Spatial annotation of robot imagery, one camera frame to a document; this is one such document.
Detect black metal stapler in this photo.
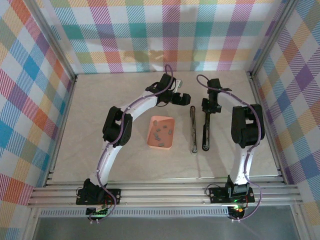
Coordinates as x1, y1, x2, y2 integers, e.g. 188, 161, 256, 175
189, 105, 213, 156

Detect pink plastic tray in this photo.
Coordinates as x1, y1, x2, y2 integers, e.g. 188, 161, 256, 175
146, 115, 176, 152

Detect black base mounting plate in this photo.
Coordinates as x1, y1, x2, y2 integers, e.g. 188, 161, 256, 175
75, 187, 123, 206
208, 186, 256, 205

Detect green circuit board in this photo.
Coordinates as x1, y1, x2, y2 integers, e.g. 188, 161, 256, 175
227, 203, 248, 216
85, 204, 112, 218

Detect grey metal panel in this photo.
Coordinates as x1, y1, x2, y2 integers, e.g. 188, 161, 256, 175
32, 204, 301, 240

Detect aluminium side rail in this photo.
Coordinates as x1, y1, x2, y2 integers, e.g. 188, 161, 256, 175
247, 72, 288, 186
44, 74, 78, 187

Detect aluminium frame post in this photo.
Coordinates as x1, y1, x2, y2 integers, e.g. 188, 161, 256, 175
24, 0, 78, 81
248, 0, 302, 80

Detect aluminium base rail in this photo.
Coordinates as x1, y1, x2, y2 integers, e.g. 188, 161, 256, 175
26, 181, 301, 209

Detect grey slotted cable duct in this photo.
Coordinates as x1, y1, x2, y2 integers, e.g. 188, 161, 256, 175
39, 208, 230, 219

